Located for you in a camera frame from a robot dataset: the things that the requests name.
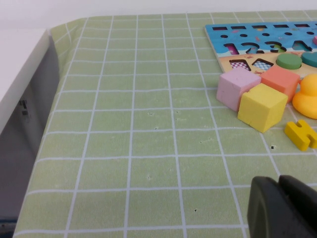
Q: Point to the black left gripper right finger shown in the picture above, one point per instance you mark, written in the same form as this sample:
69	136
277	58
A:
304	205

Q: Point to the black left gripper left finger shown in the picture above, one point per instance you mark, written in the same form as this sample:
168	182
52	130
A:
267	213

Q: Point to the yellow H-shaped piece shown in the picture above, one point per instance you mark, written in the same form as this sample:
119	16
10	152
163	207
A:
294	131

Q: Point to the green circle piece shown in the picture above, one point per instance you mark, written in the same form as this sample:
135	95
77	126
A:
288	60

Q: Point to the teal heart piece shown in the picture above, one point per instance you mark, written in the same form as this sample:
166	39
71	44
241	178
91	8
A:
310	59

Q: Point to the wooden number puzzle board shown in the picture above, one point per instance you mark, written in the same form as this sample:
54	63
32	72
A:
216	41

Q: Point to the yellow foam cube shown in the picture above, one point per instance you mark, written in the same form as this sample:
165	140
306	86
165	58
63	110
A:
260	109

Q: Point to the yellow rubber duck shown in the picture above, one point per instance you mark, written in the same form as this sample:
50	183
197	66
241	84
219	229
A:
307	96

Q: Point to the orange foam cube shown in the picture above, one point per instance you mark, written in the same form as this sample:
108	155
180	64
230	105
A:
280	77

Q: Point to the pink foam cube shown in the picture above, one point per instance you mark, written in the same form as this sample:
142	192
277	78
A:
235	84

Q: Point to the green checked tablecloth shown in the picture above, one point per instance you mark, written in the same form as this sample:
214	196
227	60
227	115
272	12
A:
111	143

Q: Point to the white side cabinet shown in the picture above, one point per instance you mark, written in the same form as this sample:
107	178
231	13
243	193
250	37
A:
15	74

